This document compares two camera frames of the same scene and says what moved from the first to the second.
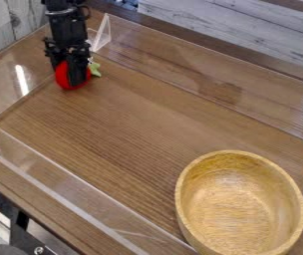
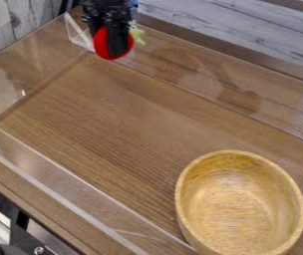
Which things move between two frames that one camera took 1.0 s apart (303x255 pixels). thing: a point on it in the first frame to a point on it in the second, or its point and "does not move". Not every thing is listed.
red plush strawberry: (62, 75) to (101, 43)
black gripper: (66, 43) to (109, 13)
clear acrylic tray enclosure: (97, 151) does not move
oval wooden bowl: (239, 205) does not move
